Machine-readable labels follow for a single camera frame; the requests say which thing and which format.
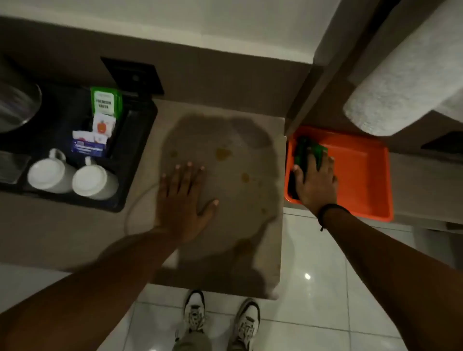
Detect person's right hand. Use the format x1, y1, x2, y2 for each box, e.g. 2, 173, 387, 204
293, 150, 339, 217

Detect person's left hand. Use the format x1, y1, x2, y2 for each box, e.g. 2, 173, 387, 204
156, 162, 220, 243

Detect green scrub sponge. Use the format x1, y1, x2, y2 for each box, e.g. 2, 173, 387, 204
293, 136, 328, 173

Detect person's right forearm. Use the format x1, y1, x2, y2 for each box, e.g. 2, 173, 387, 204
320, 208, 463, 351

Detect person's left forearm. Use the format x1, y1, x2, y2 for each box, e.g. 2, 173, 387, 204
0, 227, 189, 351

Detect black wristband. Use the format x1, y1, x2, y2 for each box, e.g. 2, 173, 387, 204
317, 203, 351, 232

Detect black serving tray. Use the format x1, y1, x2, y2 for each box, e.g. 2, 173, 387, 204
0, 81, 158, 213

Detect orange plastic tray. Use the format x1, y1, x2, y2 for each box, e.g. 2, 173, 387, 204
284, 125, 394, 223

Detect white ceramic cup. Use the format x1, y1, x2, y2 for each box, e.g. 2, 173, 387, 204
72, 156, 119, 201
27, 148, 77, 194

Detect white sachet with orange print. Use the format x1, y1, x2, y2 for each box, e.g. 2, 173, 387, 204
92, 113, 116, 138

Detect blue and white sachet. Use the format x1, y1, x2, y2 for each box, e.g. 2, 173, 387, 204
71, 130, 108, 157

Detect green tea packet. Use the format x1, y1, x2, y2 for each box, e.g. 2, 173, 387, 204
90, 87, 123, 119

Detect person's left white sneaker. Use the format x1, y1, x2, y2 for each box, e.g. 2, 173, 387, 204
176, 289, 207, 341

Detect person's white sneaker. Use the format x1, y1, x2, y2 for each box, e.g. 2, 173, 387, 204
231, 298, 261, 349
176, 289, 207, 341

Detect person's right white sneaker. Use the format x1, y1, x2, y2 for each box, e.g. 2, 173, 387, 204
231, 298, 261, 349

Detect grey trousers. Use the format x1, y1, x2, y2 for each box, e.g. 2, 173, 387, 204
172, 331, 251, 351

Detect large rolled white towel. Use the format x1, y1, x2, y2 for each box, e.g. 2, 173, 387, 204
343, 0, 463, 137

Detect steel electric kettle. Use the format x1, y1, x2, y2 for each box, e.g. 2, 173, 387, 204
0, 60, 42, 134

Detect thin grey cable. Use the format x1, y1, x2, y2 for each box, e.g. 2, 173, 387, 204
124, 182, 161, 236

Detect black wall socket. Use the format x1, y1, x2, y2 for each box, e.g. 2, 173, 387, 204
101, 57, 165, 96

